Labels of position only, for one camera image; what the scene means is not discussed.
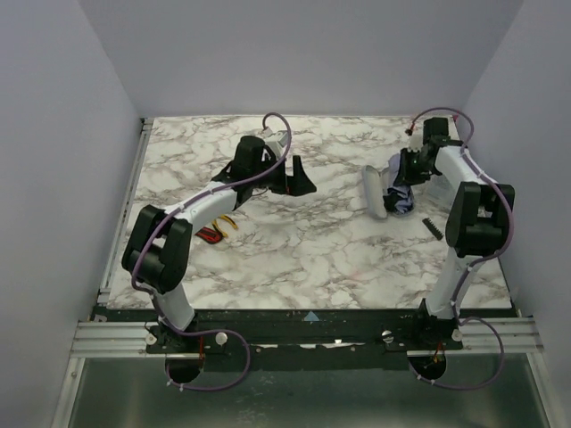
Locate aluminium frame rail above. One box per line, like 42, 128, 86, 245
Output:
70, 322, 157, 358

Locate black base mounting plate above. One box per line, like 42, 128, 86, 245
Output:
92, 307, 462, 372

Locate yellow handled pliers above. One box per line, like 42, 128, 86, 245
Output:
210, 214, 239, 237

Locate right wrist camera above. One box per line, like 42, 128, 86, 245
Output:
405, 128, 424, 152

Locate lavender folding umbrella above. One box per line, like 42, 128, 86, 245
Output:
383, 153, 415, 217

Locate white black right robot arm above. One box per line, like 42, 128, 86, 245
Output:
393, 117, 515, 320

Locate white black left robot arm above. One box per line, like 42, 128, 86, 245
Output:
121, 131, 317, 331

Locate red black cutter tool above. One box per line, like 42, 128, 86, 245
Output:
194, 226, 224, 244

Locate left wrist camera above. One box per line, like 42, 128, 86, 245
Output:
261, 128, 288, 158

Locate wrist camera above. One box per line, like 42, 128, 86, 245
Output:
261, 128, 288, 158
405, 128, 424, 152

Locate black comb strip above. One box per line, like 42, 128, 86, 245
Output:
422, 218, 443, 241

